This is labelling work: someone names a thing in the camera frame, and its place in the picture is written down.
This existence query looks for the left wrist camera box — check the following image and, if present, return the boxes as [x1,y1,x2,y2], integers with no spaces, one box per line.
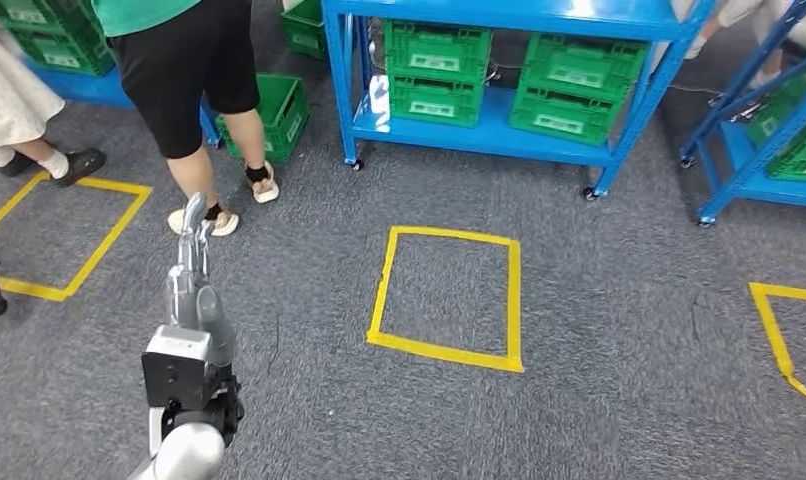
[140,324,214,411]

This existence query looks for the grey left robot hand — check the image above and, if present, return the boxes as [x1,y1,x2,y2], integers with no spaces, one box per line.
[165,192,238,370]

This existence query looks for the blue metal shelf rack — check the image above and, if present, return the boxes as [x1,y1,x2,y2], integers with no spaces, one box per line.
[18,52,223,149]
[679,0,806,229]
[321,0,718,204]

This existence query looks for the person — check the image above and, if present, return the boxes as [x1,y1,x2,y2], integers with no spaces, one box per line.
[0,11,108,189]
[90,0,282,239]
[667,0,806,89]

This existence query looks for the green open plastic crate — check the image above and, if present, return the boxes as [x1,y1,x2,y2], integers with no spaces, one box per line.
[214,72,312,166]
[279,0,332,63]

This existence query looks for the yellow floor tape square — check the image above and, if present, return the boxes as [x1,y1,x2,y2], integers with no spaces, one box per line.
[365,225,526,375]
[0,170,155,305]

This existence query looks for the chrome chair base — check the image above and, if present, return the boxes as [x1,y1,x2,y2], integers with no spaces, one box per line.
[706,91,767,125]

